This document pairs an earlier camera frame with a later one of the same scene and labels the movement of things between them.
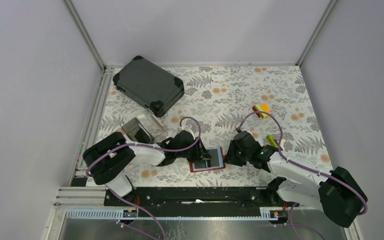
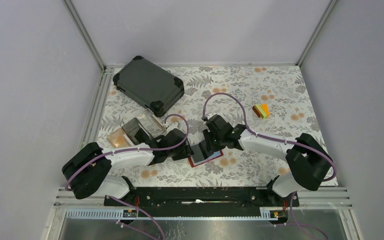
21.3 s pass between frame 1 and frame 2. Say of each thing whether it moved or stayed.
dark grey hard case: stayed
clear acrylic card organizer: stayed
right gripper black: moved
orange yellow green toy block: stayed
